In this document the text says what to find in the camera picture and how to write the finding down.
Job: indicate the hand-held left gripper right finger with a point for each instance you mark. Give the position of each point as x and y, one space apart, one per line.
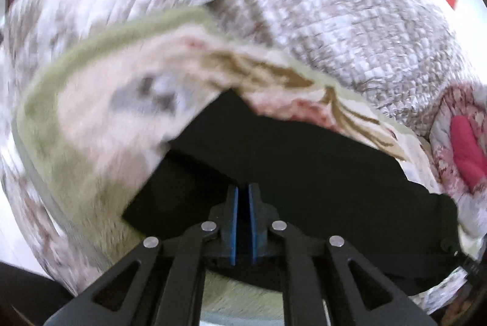
254 231

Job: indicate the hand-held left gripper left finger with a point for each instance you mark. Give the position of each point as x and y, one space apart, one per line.
233 231

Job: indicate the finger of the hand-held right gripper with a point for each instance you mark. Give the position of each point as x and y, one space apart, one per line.
471 265

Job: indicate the black pants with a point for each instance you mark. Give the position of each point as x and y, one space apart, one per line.
304 177

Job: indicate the pink floral pillow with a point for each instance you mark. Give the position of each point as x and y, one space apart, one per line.
466 147

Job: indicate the floral fleece blanket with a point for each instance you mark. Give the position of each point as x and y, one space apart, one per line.
114 120

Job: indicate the person's dark clothing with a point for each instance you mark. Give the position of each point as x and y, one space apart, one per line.
26 295

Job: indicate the quilted beige bedspread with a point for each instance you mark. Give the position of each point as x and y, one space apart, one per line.
323 6

